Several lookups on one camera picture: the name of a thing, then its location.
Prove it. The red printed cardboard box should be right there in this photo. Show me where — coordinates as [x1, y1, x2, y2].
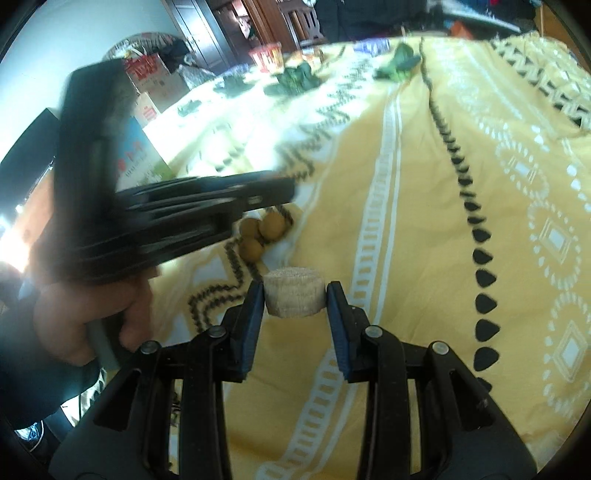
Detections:
[124, 53, 190, 125]

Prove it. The yellow patterned blanket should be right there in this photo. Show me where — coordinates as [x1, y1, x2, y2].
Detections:
[60, 32, 591, 480]

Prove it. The person's left hand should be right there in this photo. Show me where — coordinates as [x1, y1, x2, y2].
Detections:
[0, 258, 160, 367]

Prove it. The brown potato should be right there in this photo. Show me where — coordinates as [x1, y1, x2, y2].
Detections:
[259, 210, 288, 241]

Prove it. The dark wooden wardrobe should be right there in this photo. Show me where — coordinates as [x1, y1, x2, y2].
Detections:
[164, 0, 296, 77]

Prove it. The blue green printed carton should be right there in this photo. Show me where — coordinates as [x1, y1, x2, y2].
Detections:
[113, 115, 176, 190]

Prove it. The heap of bags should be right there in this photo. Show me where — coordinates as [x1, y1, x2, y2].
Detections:
[102, 31, 195, 63]

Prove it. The black panel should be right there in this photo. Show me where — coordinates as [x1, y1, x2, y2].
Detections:
[0, 107, 63, 195]

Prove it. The small potato left of orange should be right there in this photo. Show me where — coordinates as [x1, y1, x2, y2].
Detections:
[238, 217, 262, 241]

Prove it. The blue white plastic packet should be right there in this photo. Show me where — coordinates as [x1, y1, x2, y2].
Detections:
[355, 39, 393, 54]

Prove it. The wooden chair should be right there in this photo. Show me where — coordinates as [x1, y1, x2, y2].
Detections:
[281, 4, 324, 47]

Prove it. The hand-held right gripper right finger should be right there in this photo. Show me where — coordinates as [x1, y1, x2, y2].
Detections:
[325, 281, 539, 480]

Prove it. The red instant noodle cup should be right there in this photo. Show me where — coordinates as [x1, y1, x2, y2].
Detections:
[249, 42, 283, 72]

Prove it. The beige round chunk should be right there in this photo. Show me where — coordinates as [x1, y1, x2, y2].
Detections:
[263, 267, 326, 319]

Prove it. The person's left forearm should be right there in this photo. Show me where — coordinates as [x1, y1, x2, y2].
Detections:
[0, 300, 112, 430]

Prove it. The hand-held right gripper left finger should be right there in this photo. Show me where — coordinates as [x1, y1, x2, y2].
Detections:
[48, 279, 266, 480]

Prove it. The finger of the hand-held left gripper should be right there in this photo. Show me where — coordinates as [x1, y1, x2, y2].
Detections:
[115, 170, 297, 269]

